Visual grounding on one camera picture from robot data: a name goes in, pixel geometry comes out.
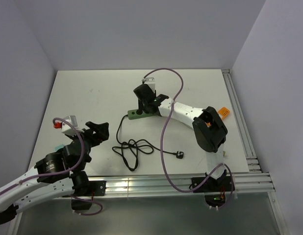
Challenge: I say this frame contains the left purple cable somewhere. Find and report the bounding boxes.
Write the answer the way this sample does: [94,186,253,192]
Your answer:
[0,117,103,216]

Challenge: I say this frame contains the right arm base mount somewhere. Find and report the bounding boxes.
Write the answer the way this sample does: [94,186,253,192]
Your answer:
[193,170,235,209]

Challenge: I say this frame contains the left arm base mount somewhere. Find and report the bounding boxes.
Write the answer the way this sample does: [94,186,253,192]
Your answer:
[71,180,106,216]

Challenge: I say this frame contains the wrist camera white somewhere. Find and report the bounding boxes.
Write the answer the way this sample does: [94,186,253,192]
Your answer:
[142,77,155,93]
[53,115,81,136]

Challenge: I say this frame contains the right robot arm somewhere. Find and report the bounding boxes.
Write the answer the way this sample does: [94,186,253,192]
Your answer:
[133,84,228,191]

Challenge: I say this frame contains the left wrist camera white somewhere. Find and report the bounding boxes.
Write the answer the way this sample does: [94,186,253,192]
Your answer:
[53,115,81,136]

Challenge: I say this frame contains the aluminium side rail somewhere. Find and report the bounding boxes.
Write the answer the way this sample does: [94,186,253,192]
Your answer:
[221,70,263,173]

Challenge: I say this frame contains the teal wall charger plug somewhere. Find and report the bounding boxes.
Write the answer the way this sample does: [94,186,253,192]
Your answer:
[54,144,64,151]

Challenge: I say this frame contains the aluminium front rail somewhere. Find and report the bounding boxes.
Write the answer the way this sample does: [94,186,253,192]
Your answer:
[18,171,276,201]

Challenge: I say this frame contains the green power strip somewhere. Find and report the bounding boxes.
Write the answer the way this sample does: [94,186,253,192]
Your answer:
[127,109,157,120]

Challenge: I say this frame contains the black power cable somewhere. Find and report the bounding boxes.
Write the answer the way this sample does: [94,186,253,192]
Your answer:
[112,116,185,172]

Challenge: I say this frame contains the orange power strip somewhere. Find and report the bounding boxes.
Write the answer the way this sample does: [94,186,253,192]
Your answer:
[218,107,230,120]

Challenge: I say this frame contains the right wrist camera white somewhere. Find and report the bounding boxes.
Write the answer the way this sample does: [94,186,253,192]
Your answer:
[142,77,155,93]

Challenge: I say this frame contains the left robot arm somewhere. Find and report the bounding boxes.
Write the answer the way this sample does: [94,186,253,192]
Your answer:
[0,116,109,225]

